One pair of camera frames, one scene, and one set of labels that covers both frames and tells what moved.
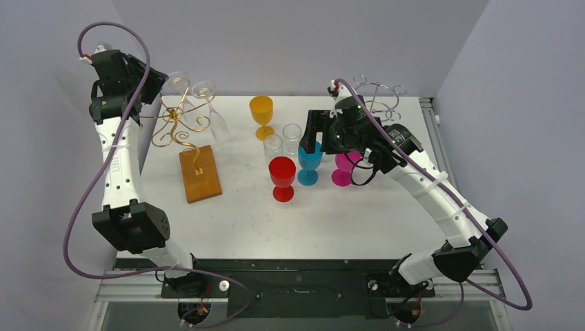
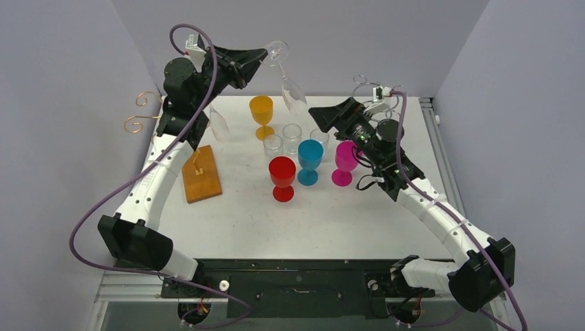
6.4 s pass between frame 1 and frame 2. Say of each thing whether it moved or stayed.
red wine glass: stayed
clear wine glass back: stayed
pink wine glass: stayed
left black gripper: moved
